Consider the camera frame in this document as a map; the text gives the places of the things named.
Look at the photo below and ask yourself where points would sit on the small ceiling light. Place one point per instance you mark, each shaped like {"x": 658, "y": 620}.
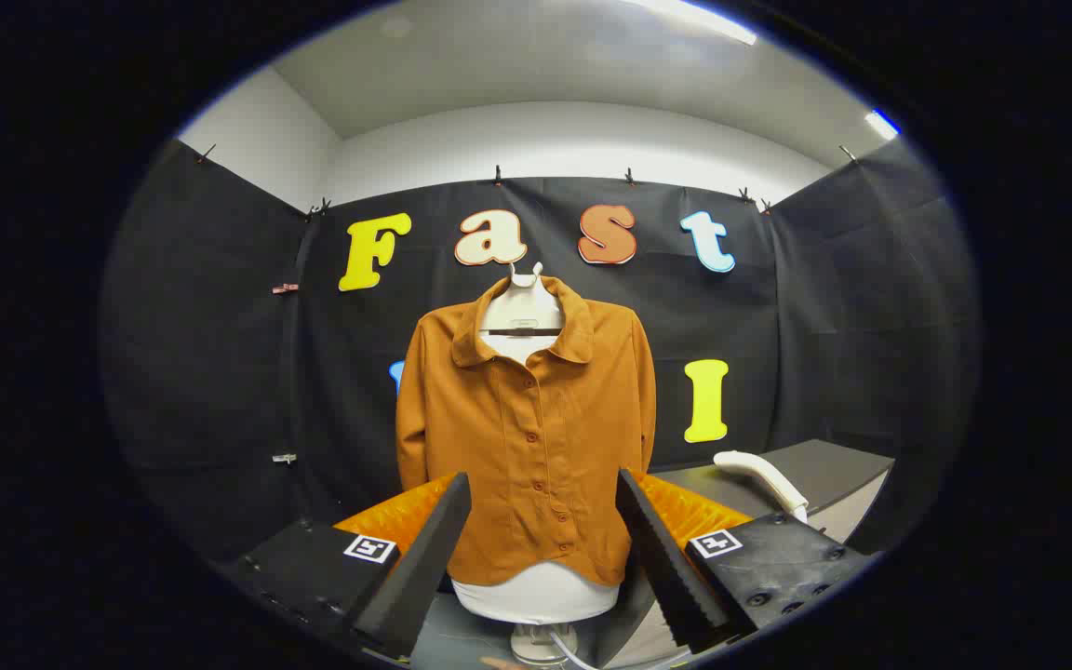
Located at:
{"x": 880, "y": 124}

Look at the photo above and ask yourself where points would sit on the pink clip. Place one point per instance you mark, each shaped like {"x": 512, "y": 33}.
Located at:
{"x": 285, "y": 288}

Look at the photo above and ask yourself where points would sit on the white mannequin torso stand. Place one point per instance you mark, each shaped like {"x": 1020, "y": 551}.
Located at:
{"x": 522, "y": 307}

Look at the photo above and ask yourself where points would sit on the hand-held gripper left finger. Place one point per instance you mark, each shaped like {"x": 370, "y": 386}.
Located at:
{"x": 424, "y": 558}

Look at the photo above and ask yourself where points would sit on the long ceiling light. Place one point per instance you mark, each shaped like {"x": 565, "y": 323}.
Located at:
{"x": 703, "y": 20}

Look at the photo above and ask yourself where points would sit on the white garment steamer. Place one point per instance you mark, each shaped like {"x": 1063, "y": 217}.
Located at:
{"x": 759, "y": 473}

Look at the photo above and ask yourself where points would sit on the orange button-up shirt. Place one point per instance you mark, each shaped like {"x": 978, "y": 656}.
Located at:
{"x": 517, "y": 437}

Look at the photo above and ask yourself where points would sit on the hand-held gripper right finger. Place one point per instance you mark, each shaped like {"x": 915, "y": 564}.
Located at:
{"x": 666, "y": 558}

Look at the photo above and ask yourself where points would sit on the black backdrop cloth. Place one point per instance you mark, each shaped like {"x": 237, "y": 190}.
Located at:
{"x": 220, "y": 372}

